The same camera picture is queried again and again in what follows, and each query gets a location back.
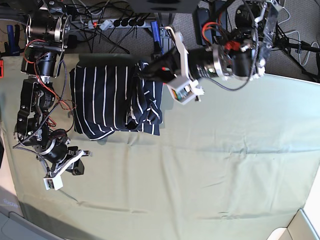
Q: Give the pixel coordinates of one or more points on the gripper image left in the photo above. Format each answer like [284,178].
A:
[72,164]

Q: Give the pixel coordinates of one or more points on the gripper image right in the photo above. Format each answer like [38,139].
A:
[172,68]

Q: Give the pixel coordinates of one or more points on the navy white striped T-shirt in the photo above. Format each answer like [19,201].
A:
[114,98]

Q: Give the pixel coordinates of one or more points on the robot arm image left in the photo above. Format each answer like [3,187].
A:
[47,32]

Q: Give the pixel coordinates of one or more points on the blue orange centre clamp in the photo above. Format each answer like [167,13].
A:
[157,42]

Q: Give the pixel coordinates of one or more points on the blue orange clamp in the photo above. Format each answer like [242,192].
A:
[11,47]
[157,42]

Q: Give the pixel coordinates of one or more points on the black power adapter left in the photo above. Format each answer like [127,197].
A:
[200,17]

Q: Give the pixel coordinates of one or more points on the black box under table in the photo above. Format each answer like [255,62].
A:
[163,6]

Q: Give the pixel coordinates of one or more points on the white power strip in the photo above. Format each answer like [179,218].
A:
[118,23]

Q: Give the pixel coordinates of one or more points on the grey plastic bin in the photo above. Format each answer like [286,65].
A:
[15,227]

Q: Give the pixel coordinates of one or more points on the green table cloth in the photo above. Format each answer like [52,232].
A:
[235,166]

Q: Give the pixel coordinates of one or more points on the blue orange left clamp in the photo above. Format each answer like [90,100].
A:
[11,47]

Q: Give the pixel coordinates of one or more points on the black tripod stand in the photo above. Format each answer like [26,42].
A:
[297,41]

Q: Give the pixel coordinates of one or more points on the aluminium frame post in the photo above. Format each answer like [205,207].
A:
[164,20]

